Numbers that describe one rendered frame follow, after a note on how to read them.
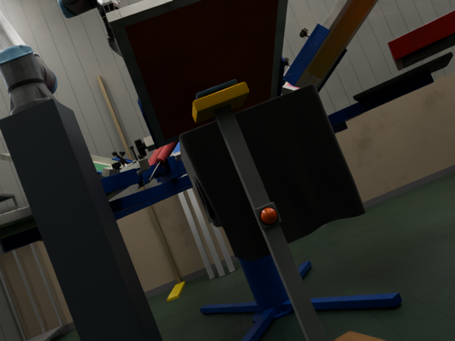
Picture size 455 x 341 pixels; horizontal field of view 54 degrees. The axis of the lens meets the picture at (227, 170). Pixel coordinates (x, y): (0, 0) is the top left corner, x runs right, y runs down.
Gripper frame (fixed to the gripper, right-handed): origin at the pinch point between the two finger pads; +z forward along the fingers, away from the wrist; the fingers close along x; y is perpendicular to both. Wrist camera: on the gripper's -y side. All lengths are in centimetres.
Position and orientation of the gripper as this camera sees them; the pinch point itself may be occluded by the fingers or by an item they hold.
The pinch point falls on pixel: (128, 57)
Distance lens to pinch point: 160.2
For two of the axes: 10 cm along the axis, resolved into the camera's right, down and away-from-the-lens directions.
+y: -0.4, -4.0, -9.1
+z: 3.9, 8.4, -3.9
